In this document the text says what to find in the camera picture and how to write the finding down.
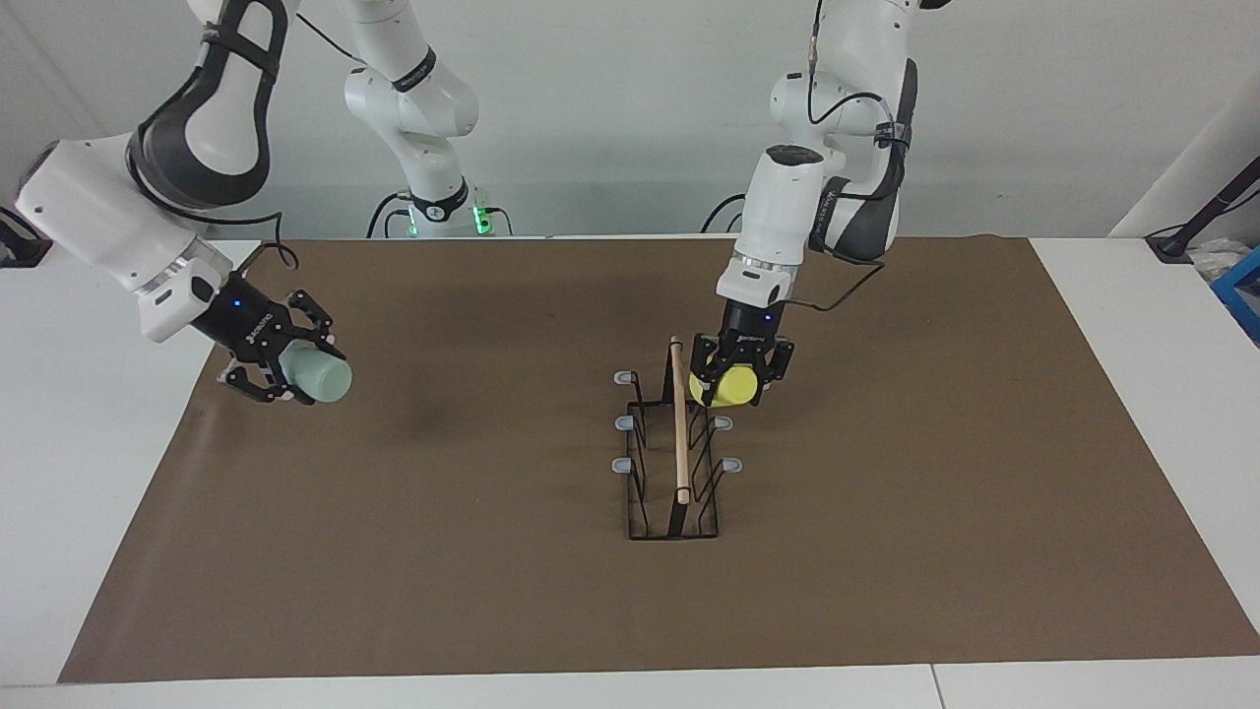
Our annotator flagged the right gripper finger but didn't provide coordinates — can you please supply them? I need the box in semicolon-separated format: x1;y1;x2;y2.
221;359;306;405
285;289;346;357

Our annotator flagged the yellow plastic cup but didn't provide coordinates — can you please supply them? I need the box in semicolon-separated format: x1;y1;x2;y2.
689;366;761;410

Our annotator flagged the pale green plastic cup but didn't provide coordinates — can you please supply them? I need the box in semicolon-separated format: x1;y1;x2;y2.
279;345;353;405

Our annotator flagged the black table clamp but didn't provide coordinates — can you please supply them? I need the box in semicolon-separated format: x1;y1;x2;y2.
0;207;52;269

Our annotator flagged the brown table mat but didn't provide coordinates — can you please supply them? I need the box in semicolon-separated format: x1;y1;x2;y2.
57;234;1260;683

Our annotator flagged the crumpled clear plastic bag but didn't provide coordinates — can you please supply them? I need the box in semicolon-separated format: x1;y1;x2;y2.
1189;239;1251;287

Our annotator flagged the black stand pole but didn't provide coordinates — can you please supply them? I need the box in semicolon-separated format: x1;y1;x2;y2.
1145;158;1260;262

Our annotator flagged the blue box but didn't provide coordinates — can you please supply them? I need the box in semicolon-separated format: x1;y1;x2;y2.
1211;246;1260;346

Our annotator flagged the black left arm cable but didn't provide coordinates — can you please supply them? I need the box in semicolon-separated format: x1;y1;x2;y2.
787;20;902;314

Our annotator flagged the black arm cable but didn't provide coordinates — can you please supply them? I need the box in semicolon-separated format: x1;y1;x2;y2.
226;10;367;282
787;20;902;314

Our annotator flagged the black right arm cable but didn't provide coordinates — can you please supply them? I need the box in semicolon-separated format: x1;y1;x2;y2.
226;10;367;282

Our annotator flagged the black wire cup rack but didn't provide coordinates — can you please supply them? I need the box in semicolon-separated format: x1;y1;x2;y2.
612;335;744;541

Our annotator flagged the black base cable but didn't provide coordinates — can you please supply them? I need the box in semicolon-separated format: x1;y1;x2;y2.
367;192;407;239
701;192;749;234

